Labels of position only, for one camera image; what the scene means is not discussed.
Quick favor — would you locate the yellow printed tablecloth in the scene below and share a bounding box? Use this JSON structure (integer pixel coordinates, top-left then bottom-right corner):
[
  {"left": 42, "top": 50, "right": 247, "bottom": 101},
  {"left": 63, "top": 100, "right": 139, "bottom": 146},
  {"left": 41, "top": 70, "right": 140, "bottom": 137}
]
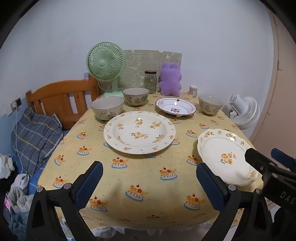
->
[{"left": 37, "top": 91, "right": 264, "bottom": 237}]

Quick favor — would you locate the floral ceramic bowl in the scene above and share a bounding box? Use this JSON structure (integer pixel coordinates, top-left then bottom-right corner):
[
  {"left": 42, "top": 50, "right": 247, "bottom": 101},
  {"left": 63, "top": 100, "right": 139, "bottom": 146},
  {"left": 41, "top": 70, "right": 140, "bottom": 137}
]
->
[
  {"left": 90, "top": 96, "right": 125, "bottom": 122},
  {"left": 198, "top": 95, "right": 224, "bottom": 116},
  {"left": 122, "top": 88, "right": 150, "bottom": 107}
]

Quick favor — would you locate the grey plaid pillow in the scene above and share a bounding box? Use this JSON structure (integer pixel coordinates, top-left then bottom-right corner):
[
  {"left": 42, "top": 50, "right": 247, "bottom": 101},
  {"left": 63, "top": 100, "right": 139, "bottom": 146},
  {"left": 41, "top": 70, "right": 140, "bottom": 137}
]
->
[{"left": 10, "top": 107, "right": 64, "bottom": 176}]

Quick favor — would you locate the wooden bed headboard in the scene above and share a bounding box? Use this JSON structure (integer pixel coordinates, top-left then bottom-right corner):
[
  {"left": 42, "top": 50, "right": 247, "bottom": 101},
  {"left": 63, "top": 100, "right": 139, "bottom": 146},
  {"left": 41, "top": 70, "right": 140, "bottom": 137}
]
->
[{"left": 25, "top": 77, "right": 102, "bottom": 130}]

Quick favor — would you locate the white desk fan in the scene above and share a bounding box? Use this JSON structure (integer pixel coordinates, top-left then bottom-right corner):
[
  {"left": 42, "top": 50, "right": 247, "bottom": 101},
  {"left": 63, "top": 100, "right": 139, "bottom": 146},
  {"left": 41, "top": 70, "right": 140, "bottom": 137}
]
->
[{"left": 228, "top": 93, "right": 260, "bottom": 130}]

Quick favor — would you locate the large yellow floral plate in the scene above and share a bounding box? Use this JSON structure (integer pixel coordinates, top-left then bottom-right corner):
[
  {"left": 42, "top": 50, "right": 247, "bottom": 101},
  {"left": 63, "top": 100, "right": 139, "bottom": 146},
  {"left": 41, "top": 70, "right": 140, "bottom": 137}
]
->
[{"left": 103, "top": 111, "right": 176, "bottom": 155}]

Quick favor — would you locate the green desk fan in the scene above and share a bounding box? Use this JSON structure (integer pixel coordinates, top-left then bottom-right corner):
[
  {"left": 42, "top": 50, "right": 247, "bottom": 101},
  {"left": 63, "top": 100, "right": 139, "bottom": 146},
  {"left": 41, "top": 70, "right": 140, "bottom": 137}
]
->
[{"left": 86, "top": 42, "right": 126, "bottom": 98}]

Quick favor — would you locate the pile of clothes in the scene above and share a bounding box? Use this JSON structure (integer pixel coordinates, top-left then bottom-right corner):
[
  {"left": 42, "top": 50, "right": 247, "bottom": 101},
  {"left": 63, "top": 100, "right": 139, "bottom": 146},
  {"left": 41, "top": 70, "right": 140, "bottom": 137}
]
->
[{"left": 0, "top": 154, "right": 36, "bottom": 241}]

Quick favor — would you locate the blue bed sheet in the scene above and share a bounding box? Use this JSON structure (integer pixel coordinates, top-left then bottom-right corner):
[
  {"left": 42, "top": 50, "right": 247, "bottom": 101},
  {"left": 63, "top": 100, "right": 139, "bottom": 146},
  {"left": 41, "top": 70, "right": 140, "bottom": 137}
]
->
[{"left": 26, "top": 130, "right": 70, "bottom": 197}]

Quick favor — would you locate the purple plush toy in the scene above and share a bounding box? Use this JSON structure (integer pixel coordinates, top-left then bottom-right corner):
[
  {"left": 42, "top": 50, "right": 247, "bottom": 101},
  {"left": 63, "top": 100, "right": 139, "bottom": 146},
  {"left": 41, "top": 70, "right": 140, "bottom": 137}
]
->
[{"left": 158, "top": 62, "right": 182, "bottom": 96}]

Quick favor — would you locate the beige door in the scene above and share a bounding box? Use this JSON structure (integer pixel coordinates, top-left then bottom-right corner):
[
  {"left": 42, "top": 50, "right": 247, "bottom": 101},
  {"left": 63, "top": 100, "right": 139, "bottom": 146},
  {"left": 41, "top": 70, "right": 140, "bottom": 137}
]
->
[{"left": 251, "top": 9, "right": 296, "bottom": 160}]

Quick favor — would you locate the wall socket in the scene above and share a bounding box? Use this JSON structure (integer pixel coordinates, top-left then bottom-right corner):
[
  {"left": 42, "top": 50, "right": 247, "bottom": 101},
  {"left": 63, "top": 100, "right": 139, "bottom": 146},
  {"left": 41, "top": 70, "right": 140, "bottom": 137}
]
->
[{"left": 10, "top": 97, "right": 22, "bottom": 110}]

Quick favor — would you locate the glass jar with dark lid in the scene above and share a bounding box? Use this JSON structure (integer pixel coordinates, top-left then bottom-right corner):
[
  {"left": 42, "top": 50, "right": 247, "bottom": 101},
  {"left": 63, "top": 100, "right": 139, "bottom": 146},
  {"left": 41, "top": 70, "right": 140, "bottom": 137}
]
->
[{"left": 144, "top": 70, "right": 158, "bottom": 94}]

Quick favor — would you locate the white charging cable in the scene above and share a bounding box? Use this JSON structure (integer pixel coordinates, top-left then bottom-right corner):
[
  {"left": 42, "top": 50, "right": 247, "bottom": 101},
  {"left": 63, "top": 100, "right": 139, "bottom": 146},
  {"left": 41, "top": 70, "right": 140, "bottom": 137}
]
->
[{"left": 13, "top": 106, "right": 25, "bottom": 173}]

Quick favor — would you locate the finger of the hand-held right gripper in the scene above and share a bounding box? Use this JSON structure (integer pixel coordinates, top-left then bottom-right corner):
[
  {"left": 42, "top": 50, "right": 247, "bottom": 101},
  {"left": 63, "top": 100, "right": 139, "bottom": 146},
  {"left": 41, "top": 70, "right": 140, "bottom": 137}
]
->
[
  {"left": 271, "top": 148, "right": 296, "bottom": 171},
  {"left": 245, "top": 148, "right": 281, "bottom": 179}
]

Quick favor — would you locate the green patterned placemat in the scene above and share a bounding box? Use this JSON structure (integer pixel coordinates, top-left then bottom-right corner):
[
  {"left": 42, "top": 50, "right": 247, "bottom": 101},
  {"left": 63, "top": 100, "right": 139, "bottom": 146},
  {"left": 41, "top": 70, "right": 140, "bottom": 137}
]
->
[{"left": 118, "top": 49, "right": 183, "bottom": 90}]

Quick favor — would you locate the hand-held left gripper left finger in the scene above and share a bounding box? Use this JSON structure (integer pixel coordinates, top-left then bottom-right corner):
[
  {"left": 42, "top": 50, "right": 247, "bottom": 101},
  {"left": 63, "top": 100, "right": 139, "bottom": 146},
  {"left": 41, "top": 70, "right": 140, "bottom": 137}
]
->
[{"left": 26, "top": 161, "right": 104, "bottom": 241}]

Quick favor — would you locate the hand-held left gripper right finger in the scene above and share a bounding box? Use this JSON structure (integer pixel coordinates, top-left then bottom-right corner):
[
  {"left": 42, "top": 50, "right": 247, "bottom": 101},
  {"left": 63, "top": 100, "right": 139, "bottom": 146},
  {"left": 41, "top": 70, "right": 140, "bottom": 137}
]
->
[{"left": 196, "top": 162, "right": 275, "bottom": 241}]

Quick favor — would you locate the scalloped yellow floral plate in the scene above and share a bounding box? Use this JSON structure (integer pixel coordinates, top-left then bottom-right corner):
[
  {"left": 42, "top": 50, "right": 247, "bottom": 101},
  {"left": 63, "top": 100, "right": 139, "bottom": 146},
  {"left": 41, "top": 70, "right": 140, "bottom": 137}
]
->
[{"left": 197, "top": 128, "right": 259, "bottom": 187}]

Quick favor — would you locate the purple patterned white plate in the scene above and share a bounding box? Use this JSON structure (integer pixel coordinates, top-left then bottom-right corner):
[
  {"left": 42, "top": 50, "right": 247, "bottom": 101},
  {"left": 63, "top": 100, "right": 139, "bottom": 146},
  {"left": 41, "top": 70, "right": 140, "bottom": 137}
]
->
[{"left": 155, "top": 98, "right": 197, "bottom": 116}]

